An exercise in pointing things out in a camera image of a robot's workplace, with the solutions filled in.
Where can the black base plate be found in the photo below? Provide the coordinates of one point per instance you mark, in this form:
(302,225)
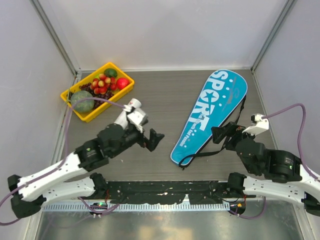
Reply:
(170,192)

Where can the dark purple grapes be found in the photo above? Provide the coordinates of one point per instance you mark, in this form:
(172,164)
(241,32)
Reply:
(97,103)

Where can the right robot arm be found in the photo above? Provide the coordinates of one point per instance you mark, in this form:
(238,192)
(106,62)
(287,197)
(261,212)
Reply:
(276,174)

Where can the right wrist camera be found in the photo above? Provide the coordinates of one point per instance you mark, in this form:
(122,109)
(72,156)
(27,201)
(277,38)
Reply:
(259,125)

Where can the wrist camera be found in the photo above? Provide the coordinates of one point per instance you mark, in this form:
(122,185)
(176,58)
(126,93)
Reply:
(136,117)
(259,125)

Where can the white shuttlecock tube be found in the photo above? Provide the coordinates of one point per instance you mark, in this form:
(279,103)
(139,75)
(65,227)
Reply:
(122,118)

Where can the white cable duct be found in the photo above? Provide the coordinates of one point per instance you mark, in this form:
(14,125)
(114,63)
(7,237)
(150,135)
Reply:
(77,206)

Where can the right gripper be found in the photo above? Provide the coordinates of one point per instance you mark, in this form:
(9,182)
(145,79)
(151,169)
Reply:
(231,129)

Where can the red apple in bin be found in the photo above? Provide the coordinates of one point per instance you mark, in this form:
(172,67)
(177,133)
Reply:
(122,82)

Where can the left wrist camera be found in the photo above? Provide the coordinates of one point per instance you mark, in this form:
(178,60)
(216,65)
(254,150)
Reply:
(136,117)

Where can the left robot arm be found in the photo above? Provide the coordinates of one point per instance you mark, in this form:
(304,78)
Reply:
(75,175)

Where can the blue racket bag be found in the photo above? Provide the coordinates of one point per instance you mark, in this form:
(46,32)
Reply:
(223,91)

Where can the green melon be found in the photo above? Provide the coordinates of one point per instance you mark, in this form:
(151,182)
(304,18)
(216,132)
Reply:
(82,101)

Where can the red cherry bunch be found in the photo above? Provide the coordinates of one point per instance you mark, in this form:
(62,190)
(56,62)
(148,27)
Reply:
(102,84)

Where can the green lime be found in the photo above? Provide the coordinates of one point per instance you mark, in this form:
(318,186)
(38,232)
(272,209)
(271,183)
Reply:
(111,72)

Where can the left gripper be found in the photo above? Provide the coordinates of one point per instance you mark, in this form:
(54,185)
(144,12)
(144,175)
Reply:
(154,138)

